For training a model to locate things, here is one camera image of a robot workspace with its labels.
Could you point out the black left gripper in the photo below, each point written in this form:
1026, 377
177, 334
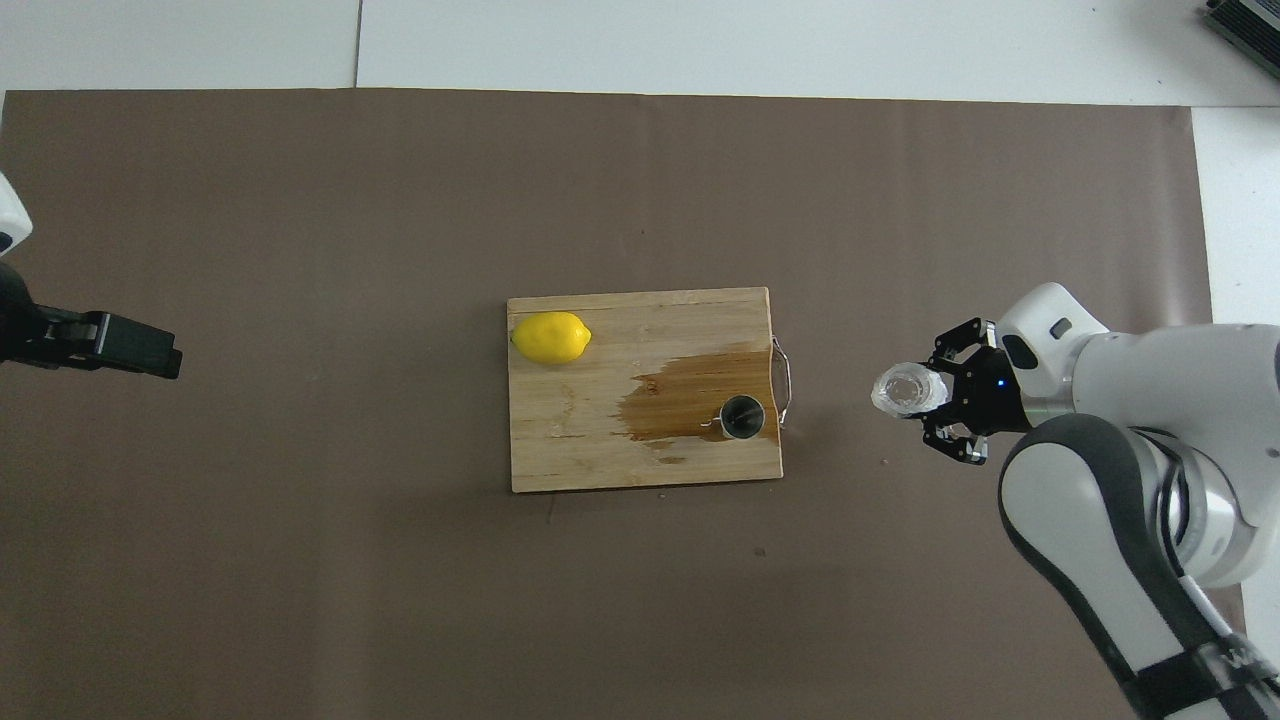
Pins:
25, 330

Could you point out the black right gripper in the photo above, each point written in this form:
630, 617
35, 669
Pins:
995, 395

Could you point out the clear plastic cup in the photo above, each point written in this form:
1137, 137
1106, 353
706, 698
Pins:
905, 390

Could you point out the steel cocktail jigger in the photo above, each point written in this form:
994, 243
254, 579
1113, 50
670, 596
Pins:
743, 417

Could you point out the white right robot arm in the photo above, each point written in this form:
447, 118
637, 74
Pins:
1150, 380

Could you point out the brown paper table mat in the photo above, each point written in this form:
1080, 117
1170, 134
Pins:
300, 550

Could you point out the wooden cutting board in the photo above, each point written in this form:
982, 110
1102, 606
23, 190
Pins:
570, 440

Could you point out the yellow lemon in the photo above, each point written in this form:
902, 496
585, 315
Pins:
550, 338

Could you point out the black ribbed device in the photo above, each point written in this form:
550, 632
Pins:
1250, 20

